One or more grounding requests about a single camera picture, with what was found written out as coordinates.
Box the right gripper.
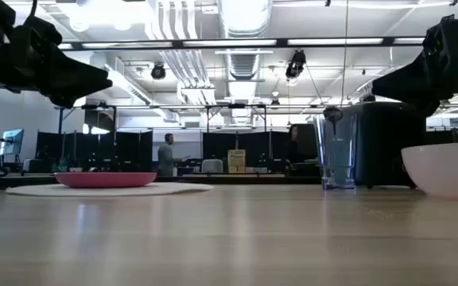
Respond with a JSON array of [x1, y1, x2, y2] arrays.
[[371, 14, 458, 117]]

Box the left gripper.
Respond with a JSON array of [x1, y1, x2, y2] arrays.
[[2, 15, 114, 109]]

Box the pale pink plastic bowl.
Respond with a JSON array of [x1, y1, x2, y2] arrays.
[[400, 141, 458, 200]]

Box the magenta plastic plate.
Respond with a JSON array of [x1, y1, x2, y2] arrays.
[[54, 171, 158, 189]]

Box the clear glass tumbler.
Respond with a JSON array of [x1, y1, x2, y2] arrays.
[[316, 113, 358, 191]]

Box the round white woven placemat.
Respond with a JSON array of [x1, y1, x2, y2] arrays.
[[5, 181, 215, 199]]

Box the black two-slot toaster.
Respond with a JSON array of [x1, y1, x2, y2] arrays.
[[342, 101, 428, 190]]

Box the black partition screen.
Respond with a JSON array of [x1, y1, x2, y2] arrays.
[[36, 129, 153, 174], [202, 131, 292, 168]]

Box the background computer monitor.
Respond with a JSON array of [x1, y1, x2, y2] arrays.
[[1, 128, 25, 156]]

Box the person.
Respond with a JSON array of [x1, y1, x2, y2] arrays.
[[157, 133, 190, 177]]

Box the grey chair back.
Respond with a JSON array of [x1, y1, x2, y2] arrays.
[[201, 158, 224, 174]]

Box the yellow cardboard box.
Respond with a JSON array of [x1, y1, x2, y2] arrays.
[[227, 149, 246, 174]]

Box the black hanging overhead camera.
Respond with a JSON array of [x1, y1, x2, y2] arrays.
[[285, 49, 308, 87]]

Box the silver ceiling air duct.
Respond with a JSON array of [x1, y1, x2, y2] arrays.
[[217, 0, 274, 99]]

